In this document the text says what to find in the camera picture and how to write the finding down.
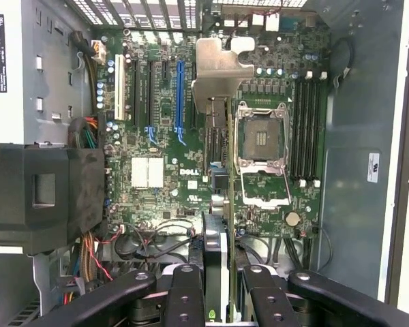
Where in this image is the metal socket cover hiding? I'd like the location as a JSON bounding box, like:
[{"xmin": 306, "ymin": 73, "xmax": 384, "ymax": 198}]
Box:
[{"xmin": 240, "ymin": 166, "xmax": 293, "ymax": 209}]

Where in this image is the silver chipset heatsink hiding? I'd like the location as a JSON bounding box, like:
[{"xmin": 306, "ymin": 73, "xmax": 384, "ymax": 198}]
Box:
[{"xmin": 131, "ymin": 156, "xmax": 165, "ymax": 189}]

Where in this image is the green Dell motherboard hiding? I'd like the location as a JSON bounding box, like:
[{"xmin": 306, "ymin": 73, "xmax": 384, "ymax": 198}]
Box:
[{"xmin": 95, "ymin": 27, "xmax": 330, "ymax": 240}]

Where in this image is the CPU socket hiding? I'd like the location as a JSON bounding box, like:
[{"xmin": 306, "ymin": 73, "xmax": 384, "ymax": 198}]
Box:
[{"xmin": 237, "ymin": 101, "xmax": 291, "ymax": 168}]

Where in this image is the black fan shroud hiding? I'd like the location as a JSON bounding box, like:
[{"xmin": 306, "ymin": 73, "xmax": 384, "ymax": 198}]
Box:
[{"xmin": 0, "ymin": 142, "xmax": 107, "ymax": 257}]

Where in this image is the black open PC case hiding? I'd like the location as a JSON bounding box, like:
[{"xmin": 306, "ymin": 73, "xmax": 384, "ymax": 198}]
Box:
[{"xmin": 0, "ymin": 0, "xmax": 409, "ymax": 327}]

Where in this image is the blue expansion slot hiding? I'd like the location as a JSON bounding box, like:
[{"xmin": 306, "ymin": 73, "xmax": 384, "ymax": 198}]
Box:
[{"xmin": 175, "ymin": 60, "xmax": 187, "ymax": 133}]

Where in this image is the white expansion slot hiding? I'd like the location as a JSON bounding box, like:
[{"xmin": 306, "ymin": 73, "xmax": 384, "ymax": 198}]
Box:
[{"xmin": 113, "ymin": 54, "xmax": 127, "ymax": 121}]

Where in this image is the grey power supply unit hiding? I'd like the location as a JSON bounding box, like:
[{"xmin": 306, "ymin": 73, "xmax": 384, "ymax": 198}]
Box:
[{"xmin": 0, "ymin": 0, "xmax": 95, "ymax": 146}]

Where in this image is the yellow orange wire bundle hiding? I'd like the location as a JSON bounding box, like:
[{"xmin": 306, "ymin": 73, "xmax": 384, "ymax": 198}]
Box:
[{"xmin": 78, "ymin": 231, "xmax": 102, "ymax": 284}]

